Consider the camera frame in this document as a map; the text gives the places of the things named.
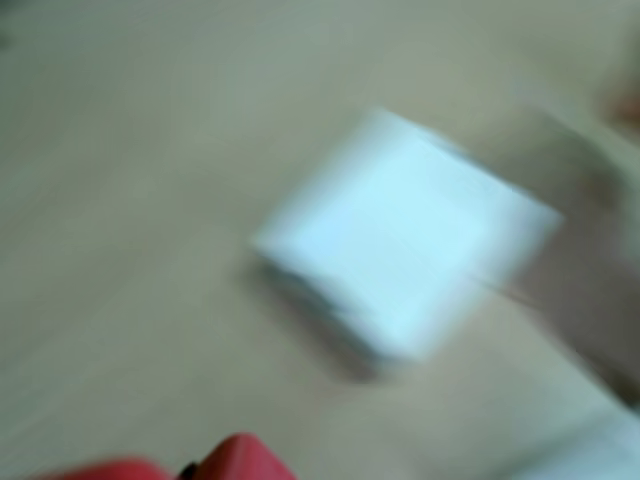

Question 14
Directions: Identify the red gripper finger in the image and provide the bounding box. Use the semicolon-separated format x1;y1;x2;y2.
29;456;186;480
197;432;301;480

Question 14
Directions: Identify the white square block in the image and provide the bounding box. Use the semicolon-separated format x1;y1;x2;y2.
248;105;567;377

